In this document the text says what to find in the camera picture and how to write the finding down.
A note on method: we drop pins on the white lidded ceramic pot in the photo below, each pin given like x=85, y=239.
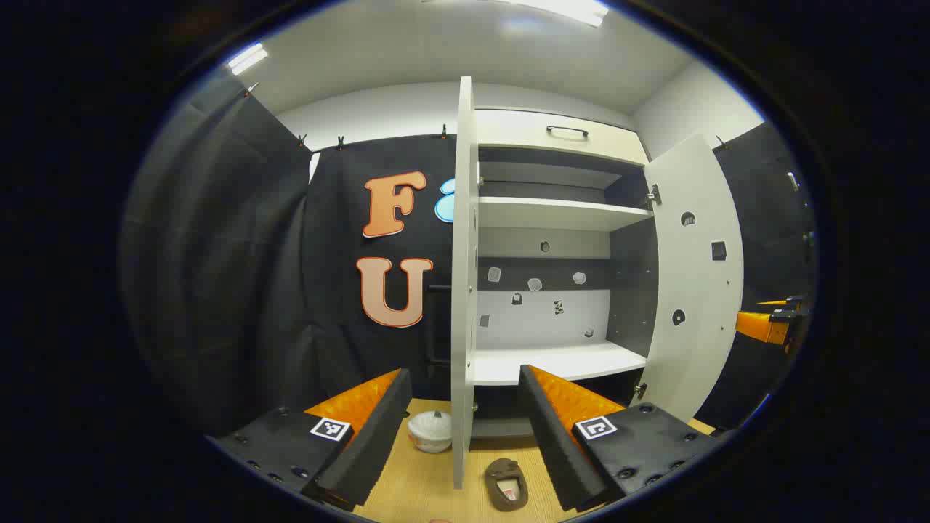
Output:
x=430, y=432

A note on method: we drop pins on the white cabinet drawer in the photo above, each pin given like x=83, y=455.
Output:
x=523, y=134

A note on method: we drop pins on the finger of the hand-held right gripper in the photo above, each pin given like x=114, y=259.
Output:
x=759, y=327

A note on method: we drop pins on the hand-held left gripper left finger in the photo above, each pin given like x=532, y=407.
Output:
x=370, y=450

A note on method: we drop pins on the black backdrop cloth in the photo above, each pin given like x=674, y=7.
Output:
x=240, y=276

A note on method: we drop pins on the white shoe cabinet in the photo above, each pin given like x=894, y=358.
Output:
x=552, y=363

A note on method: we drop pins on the white shoe cabinet door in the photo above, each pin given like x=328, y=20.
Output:
x=463, y=290
x=694, y=283

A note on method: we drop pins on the ceiling panel light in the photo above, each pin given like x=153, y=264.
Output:
x=567, y=9

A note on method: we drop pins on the ceiling strip light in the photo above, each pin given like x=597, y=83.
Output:
x=247, y=58

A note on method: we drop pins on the brown fuzzy shoe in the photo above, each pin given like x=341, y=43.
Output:
x=505, y=483

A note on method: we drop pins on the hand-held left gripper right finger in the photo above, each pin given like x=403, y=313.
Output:
x=552, y=443

